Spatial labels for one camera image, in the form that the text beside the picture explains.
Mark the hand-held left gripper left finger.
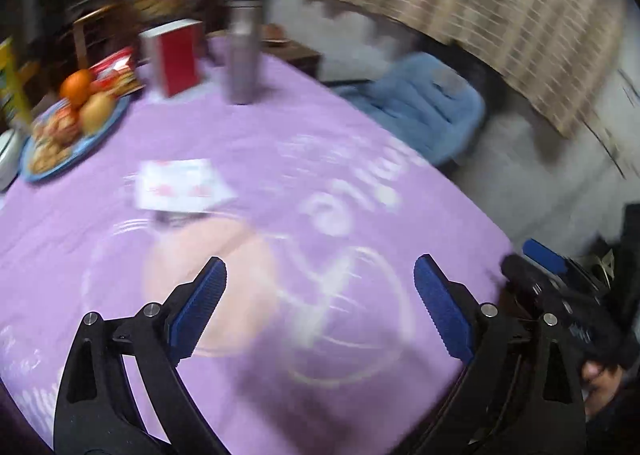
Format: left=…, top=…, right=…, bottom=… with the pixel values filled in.
left=53, top=256, right=229, bottom=455

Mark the white and red box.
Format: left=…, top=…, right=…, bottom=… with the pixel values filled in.
left=139, top=20, right=205, bottom=98

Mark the orange fruit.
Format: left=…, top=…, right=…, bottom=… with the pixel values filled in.
left=60, top=70, right=95, bottom=108

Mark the wooden armchair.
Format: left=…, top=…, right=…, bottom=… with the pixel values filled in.
left=72, top=5, right=132, bottom=70

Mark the blue oval plate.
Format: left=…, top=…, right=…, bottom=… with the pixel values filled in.
left=20, top=94, right=132, bottom=184

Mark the red snack packet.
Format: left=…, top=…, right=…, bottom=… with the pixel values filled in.
left=89, top=47, right=144, bottom=98

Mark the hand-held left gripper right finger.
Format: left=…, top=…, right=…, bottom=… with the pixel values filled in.
left=413, top=255, right=587, bottom=455

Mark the beige brick pattern curtain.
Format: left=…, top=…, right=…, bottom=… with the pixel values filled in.
left=300, top=0, right=629, bottom=138

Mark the yellow apple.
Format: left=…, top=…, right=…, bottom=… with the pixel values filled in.
left=80, top=92, right=117, bottom=135

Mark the white ceramic jar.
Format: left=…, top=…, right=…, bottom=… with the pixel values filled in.
left=0, top=130, right=27, bottom=192

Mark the red wrapped fruit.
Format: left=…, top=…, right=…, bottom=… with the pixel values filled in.
left=47, top=110, right=82, bottom=142

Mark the pile of nuts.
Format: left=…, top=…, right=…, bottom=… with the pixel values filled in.
left=27, top=127, right=76, bottom=174

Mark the steel water bottle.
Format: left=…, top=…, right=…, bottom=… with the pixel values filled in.
left=223, top=0, right=269, bottom=106

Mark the person's right hand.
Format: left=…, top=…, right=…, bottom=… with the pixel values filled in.
left=582, top=362, right=624, bottom=417

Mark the yellow cylindrical canister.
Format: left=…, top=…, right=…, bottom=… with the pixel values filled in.
left=0, top=37, right=31, bottom=132

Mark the blue chair cushion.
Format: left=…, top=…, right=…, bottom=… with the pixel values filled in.
left=345, top=52, right=486, bottom=166

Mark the white red printed wrapper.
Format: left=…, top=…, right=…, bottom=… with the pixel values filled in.
left=136, top=159, right=237, bottom=214

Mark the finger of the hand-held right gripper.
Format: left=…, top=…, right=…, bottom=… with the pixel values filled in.
left=501, top=255, right=567, bottom=317
left=522, top=238, right=569, bottom=274

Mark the purple printed tablecloth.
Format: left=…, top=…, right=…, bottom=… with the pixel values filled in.
left=0, top=32, right=517, bottom=455

